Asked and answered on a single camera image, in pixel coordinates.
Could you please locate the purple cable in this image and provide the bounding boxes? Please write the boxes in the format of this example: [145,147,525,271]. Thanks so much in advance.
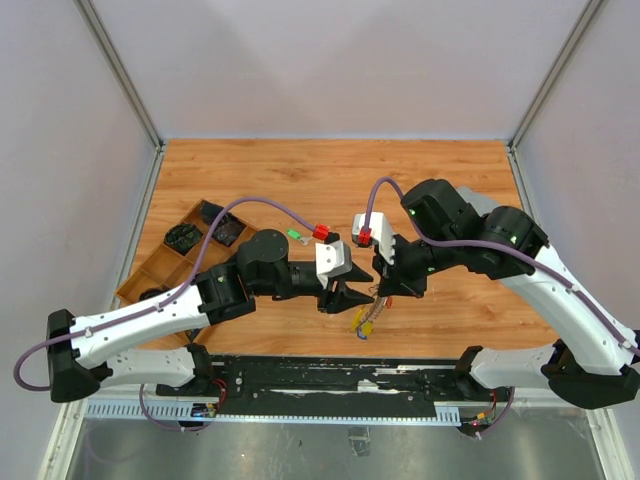
[12,197,331,434]
[359,177,640,359]

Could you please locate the grey cloth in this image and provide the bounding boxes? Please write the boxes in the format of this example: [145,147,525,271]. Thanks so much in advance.
[456,186,501,216]

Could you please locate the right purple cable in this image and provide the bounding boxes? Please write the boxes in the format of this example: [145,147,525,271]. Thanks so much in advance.
[359,177,640,359]

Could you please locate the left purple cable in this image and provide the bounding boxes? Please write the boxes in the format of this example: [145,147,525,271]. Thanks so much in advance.
[12,197,331,434]

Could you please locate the keyring with coloured keys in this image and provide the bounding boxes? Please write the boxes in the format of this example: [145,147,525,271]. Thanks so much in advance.
[351,286,393,340]

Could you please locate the wooden compartment tray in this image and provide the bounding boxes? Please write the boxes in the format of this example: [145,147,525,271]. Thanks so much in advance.
[115,198,278,346]

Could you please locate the black items in tray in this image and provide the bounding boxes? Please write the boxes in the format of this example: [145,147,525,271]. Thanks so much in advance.
[199,201,246,247]

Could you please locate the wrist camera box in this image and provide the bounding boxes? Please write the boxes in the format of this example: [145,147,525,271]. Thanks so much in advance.
[315,240,352,288]
[351,212,396,265]

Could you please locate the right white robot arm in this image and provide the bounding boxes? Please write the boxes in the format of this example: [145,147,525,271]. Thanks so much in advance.
[352,179,639,410]

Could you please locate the green black item in tray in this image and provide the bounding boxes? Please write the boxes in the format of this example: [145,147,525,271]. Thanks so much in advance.
[164,223,202,255]

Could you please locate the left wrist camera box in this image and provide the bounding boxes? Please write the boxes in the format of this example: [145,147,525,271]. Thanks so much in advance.
[315,240,352,288]

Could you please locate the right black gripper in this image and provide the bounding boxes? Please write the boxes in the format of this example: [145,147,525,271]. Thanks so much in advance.
[372,230,461,299]

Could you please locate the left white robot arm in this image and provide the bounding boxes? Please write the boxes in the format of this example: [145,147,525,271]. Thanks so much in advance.
[46,229,373,403]

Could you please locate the green tagged key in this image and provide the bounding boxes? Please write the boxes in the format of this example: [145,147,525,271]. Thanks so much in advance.
[287,229,312,246]

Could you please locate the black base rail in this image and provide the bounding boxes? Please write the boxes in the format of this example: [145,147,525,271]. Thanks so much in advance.
[155,355,510,419]

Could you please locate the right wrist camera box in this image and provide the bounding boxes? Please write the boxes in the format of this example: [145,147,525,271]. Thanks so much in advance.
[351,212,396,265]

